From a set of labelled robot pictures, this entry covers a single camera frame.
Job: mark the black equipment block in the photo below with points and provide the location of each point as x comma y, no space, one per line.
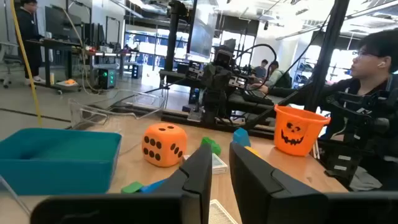
357,124

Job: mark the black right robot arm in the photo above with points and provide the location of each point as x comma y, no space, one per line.
214,90

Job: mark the orange pumpkin bucket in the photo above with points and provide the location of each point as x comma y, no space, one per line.
298,137

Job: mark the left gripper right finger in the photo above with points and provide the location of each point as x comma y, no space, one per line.
264,199

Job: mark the yellow toy block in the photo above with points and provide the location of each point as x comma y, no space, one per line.
252,151

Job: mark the small green toy block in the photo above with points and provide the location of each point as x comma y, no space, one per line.
132,187

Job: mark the teal plastic bin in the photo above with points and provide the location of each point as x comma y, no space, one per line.
59,174

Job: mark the black computer tower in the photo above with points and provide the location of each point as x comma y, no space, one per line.
107,79

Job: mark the black desk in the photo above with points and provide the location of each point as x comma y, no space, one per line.
56,45

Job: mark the large blue toy block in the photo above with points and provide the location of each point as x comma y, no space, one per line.
152,187

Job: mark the bright green toy block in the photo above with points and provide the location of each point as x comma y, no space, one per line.
213,146

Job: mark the office chair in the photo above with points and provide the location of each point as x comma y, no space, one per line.
9,59

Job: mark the teal blue toy block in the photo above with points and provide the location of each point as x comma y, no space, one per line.
241,137

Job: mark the clear plastic bin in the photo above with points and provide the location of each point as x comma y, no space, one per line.
93,112

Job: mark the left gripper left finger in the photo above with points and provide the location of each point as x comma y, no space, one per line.
192,186

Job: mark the orange foam die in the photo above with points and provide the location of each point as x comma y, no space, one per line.
168,137

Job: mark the black monitor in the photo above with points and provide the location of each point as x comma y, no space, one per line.
60,23

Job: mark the person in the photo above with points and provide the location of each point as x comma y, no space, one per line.
370,62
278,77
261,70
28,31

